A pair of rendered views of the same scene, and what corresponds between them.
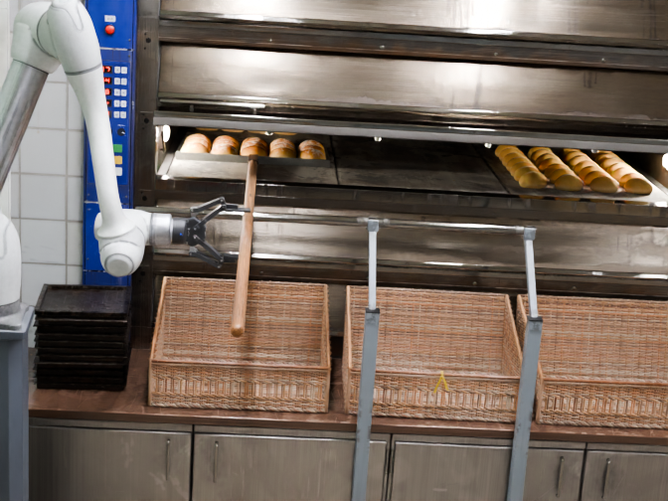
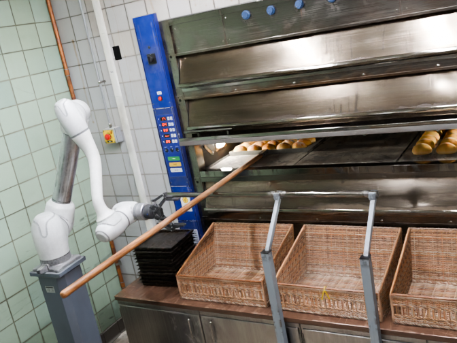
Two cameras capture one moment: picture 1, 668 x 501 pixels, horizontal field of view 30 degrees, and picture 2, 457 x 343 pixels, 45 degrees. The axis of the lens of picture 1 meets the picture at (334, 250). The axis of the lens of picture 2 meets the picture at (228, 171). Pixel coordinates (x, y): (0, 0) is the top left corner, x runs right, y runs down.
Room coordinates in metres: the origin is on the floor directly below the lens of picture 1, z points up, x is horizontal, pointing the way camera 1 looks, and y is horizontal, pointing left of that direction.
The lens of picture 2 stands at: (1.44, -1.44, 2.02)
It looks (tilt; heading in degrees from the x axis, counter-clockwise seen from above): 15 degrees down; 35
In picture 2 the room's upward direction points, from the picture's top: 11 degrees counter-clockwise
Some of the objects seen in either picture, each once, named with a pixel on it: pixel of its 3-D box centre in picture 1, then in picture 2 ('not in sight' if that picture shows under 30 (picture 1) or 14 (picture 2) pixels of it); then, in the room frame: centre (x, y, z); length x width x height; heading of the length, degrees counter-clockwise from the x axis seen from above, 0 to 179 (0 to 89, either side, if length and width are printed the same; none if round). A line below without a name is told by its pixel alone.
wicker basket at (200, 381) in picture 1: (242, 341); (237, 260); (3.77, 0.28, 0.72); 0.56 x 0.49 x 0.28; 94
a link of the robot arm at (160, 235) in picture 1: (162, 230); (143, 211); (3.34, 0.48, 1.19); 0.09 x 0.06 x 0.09; 4
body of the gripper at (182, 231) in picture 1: (189, 231); (154, 211); (3.34, 0.41, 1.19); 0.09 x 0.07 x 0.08; 94
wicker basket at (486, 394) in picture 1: (430, 351); (339, 267); (3.80, -0.33, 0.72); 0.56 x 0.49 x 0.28; 92
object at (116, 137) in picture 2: not in sight; (112, 135); (3.94, 1.20, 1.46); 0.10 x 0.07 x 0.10; 93
